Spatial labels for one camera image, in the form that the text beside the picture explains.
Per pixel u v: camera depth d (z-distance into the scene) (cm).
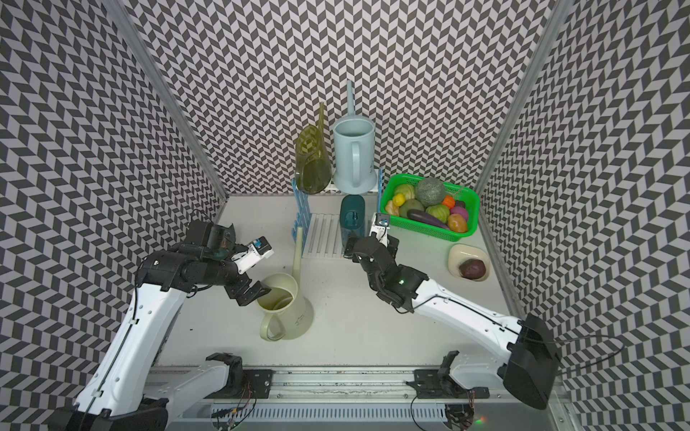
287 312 66
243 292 60
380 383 75
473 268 89
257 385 74
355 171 69
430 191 102
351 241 66
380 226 64
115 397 36
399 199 105
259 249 60
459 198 108
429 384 73
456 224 98
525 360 38
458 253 99
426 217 102
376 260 52
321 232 105
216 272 56
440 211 102
